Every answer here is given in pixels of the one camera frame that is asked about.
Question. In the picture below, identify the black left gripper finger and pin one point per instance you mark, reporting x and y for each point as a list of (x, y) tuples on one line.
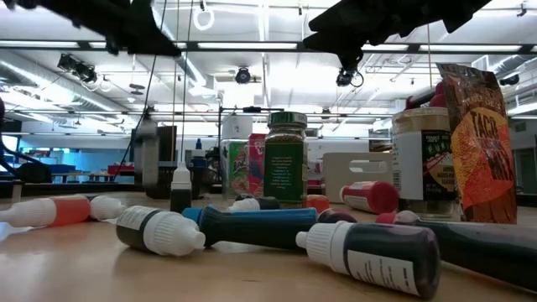
[(151, 38)]

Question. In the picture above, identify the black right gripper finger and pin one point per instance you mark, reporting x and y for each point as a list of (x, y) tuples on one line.
[(335, 42), (348, 17)]

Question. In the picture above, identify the green cereal box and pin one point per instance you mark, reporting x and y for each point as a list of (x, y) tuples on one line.
[(240, 168)]

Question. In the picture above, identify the red-cap bottle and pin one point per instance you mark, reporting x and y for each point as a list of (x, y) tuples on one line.
[(373, 197)]

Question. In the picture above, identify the small black dropper bottle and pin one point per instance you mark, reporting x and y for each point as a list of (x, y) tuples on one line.
[(155, 230), (180, 197)]

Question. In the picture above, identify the small green dropper bottle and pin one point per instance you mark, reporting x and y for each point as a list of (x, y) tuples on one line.
[(260, 203)]

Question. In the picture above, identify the small orange dropper bottle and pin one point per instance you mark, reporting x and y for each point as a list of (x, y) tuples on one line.
[(63, 209)]

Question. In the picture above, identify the blue gel tube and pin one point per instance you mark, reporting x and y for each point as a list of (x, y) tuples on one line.
[(260, 228)]

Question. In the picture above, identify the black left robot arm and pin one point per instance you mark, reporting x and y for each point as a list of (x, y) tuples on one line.
[(25, 3)]

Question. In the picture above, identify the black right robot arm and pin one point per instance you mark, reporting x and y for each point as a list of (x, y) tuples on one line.
[(465, 8)]

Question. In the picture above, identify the black gantry bar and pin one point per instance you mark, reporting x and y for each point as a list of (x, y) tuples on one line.
[(191, 45)]

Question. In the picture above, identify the black monitor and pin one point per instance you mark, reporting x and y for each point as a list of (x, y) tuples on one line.
[(168, 142)]

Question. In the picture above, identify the white plastic bin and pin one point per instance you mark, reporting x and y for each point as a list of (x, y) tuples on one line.
[(335, 176)]

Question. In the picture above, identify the green lid spice jar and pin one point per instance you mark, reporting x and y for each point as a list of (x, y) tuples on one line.
[(286, 168)]

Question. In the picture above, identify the tan lid seasoning jar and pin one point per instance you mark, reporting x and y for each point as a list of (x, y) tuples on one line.
[(419, 168)]

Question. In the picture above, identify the taco mix packet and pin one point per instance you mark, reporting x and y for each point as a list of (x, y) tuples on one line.
[(482, 147)]

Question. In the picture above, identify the clear plastic bin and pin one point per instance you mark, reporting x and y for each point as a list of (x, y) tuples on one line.
[(224, 176)]

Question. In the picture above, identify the small red dropper bottle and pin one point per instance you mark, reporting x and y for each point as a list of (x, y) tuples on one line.
[(335, 217)]

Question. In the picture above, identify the small purple dropper bottle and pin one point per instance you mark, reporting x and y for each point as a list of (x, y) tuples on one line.
[(377, 256)]

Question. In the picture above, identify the dark red gel tube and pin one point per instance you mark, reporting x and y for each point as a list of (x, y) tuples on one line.
[(482, 251)]

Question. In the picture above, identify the black overhead camera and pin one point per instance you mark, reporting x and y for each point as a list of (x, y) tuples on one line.
[(242, 75)]

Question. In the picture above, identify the thin black stand frame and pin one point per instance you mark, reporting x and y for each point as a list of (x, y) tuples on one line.
[(251, 109)]

